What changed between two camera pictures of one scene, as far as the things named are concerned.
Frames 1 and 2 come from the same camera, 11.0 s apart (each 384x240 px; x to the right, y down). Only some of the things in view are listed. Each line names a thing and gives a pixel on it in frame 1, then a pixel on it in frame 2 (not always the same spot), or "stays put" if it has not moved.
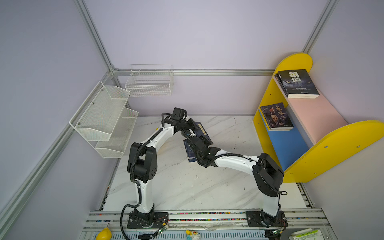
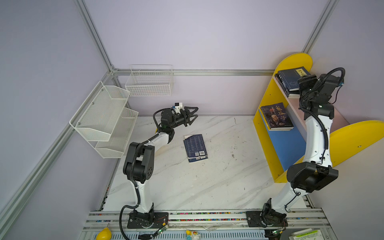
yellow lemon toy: (105, 234) stays put
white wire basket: (150, 80) stays put
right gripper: (198, 138) → (306, 79)
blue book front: (200, 131) → (290, 77)
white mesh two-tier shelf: (105, 121) stays put
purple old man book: (276, 118) stays put
